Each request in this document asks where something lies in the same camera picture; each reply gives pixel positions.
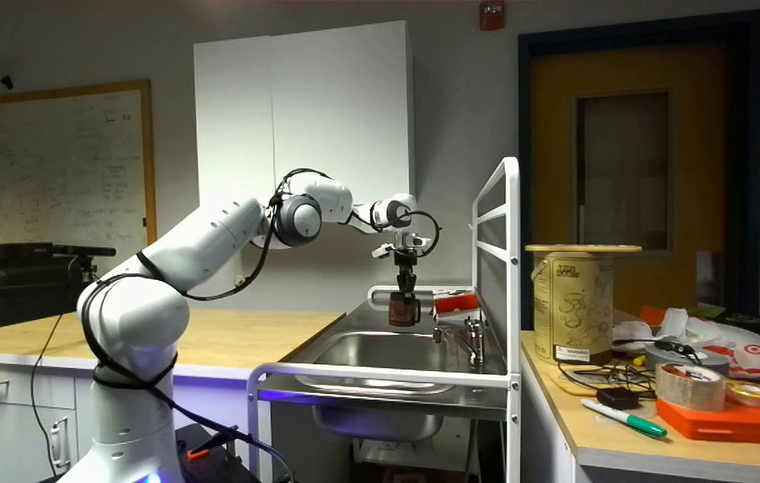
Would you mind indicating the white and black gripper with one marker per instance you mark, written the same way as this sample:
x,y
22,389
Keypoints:
x,y
404,249

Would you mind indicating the brown cup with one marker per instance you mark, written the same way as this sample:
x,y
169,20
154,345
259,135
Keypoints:
x,y
404,308

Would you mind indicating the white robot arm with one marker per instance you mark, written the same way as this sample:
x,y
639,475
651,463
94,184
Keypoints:
x,y
134,314

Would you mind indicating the stainless steel sink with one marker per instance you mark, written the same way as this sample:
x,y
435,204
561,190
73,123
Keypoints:
x,y
378,381

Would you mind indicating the chrome sink faucet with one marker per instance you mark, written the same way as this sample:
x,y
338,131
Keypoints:
x,y
464,332

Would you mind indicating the red and white sponge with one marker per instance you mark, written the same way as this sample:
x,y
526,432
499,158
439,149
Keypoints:
x,y
455,304

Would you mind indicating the light wooden countertop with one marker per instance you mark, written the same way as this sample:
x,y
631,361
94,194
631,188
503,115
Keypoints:
x,y
216,340

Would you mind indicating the red fire alarm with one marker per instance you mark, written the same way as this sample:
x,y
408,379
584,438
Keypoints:
x,y
491,13

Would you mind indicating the yellow door with window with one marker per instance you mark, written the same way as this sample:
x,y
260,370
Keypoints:
x,y
645,135

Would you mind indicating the green marker pen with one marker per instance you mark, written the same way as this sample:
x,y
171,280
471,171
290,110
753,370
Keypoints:
x,y
627,420

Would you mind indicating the white plastic bag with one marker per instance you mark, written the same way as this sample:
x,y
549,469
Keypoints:
x,y
686,339

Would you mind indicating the orange flat box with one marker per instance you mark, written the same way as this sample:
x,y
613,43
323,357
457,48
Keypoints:
x,y
734,421

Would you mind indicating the black equipment bench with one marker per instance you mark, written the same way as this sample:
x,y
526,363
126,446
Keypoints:
x,y
41,277

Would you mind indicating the white drawer cabinet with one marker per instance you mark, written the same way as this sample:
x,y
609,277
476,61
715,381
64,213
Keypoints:
x,y
57,417

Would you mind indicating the white metal rack frame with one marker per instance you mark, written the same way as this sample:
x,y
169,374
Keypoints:
x,y
494,277

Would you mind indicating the cardboard cable spool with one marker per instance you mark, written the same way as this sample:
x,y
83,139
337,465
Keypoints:
x,y
572,298

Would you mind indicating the white wall cabinet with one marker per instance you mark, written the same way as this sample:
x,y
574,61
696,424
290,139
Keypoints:
x,y
331,99

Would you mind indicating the wall whiteboard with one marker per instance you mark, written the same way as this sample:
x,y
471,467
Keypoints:
x,y
76,167

